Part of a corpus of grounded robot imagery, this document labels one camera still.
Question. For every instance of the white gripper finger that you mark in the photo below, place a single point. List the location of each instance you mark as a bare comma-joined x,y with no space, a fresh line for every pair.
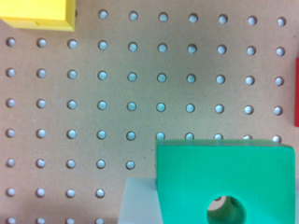
140,202

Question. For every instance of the green block with hole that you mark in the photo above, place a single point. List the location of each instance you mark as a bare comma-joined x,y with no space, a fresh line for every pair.
225,181

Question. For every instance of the red rectangular block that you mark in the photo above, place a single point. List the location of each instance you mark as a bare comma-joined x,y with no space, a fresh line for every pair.
296,110

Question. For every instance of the yellow block with hole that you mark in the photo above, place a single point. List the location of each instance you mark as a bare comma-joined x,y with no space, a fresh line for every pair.
57,15

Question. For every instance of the brown pegboard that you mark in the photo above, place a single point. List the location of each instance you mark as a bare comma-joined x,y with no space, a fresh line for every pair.
81,111

